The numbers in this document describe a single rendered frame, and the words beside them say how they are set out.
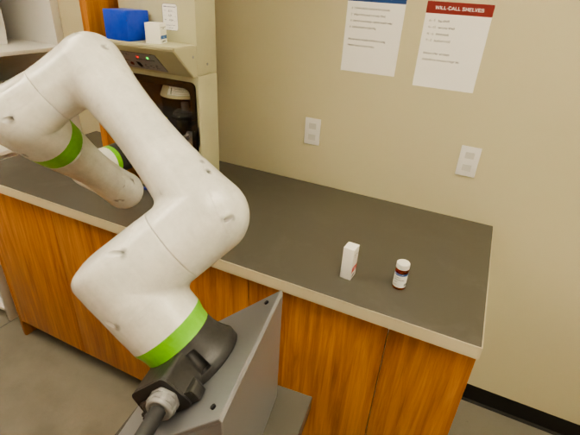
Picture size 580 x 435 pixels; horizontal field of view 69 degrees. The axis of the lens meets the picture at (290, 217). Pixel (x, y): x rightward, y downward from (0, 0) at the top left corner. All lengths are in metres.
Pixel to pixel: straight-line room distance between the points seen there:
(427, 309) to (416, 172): 0.69
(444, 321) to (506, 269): 0.73
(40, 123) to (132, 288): 0.39
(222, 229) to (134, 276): 0.14
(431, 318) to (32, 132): 1.01
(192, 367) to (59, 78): 0.56
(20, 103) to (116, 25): 0.73
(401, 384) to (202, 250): 0.88
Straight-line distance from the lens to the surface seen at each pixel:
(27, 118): 0.90
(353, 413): 1.53
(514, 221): 1.79
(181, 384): 0.66
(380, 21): 1.68
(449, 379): 1.30
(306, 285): 1.23
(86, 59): 0.87
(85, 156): 1.04
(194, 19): 1.50
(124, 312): 0.66
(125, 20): 1.54
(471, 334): 1.20
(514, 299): 1.96
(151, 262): 0.64
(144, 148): 0.72
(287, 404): 0.94
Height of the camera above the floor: 1.69
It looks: 29 degrees down
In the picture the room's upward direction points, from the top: 4 degrees clockwise
